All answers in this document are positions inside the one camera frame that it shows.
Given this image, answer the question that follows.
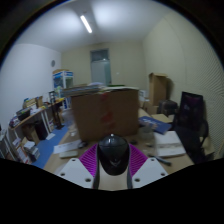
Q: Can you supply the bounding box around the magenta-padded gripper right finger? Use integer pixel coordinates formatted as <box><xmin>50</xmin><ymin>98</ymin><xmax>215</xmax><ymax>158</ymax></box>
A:
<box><xmin>126</xmin><ymin>143</ymin><xmax>169</xmax><ymax>189</ymax></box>

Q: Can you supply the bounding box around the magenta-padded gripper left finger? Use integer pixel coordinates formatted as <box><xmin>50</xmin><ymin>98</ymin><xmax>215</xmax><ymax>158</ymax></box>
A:
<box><xmin>54</xmin><ymin>143</ymin><xmax>101</xmax><ymax>190</ymax></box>

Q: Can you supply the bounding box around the black computer mouse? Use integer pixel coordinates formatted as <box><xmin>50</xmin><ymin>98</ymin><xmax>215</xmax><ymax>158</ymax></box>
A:
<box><xmin>97</xmin><ymin>133</ymin><xmax>131</xmax><ymax>177</ymax></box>

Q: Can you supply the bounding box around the white book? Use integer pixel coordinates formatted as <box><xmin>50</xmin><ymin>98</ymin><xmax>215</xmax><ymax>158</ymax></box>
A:
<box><xmin>153</xmin><ymin>130</ymin><xmax>187</xmax><ymax>158</ymax></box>

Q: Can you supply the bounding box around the clear plastic container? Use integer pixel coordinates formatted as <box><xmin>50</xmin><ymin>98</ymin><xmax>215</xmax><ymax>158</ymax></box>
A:
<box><xmin>138</xmin><ymin>126</ymin><xmax>155</xmax><ymax>146</ymax></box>

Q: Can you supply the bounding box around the blue book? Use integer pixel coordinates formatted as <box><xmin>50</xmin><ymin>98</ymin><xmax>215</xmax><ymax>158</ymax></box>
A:
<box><xmin>138</xmin><ymin>115</ymin><xmax>173</xmax><ymax>135</ymax></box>

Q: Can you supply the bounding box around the black office chair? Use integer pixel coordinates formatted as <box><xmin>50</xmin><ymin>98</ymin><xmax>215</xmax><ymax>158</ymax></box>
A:
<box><xmin>173</xmin><ymin>91</ymin><xmax>209</xmax><ymax>164</ymax></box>

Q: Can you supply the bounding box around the wooden shelf unit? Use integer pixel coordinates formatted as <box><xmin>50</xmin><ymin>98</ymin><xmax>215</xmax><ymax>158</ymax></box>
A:
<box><xmin>0</xmin><ymin>96</ymin><xmax>66</xmax><ymax>164</ymax></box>

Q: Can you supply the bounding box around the large brown cardboard box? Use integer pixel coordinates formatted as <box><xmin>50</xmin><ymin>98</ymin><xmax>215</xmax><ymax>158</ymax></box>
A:
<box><xmin>70</xmin><ymin>88</ymin><xmax>140</xmax><ymax>143</ymax></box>

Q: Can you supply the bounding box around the paper stack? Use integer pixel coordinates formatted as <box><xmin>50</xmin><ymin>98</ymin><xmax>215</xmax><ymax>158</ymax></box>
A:
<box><xmin>61</xmin><ymin>82</ymin><xmax>105</xmax><ymax>98</ymax></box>

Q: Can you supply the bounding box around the tall open cardboard box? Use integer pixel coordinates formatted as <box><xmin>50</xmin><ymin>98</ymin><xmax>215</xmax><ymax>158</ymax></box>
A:
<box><xmin>148</xmin><ymin>72</ymin><xmax>169</xmax><ymax>107</ymax></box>

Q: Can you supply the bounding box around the blue white display cabinet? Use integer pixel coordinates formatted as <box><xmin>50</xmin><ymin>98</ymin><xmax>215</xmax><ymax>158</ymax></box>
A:
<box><xmin>52</xmin><ymin>69</ymin><xmax>75</xmax><ymax>111</ymax></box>

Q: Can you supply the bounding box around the grey door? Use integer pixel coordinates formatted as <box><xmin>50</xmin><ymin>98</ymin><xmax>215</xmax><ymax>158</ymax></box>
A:
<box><xmin>89</xmin><ymin>48</ymin><xmax>112</xmax><ymax>87</ymax></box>

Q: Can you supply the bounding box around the ceiling light tube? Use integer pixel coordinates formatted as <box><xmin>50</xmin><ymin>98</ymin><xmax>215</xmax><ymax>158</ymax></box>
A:
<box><xmin>79</xmin><ymin>14</ymin><xmax>93</xmax><ymax>34</ymax></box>

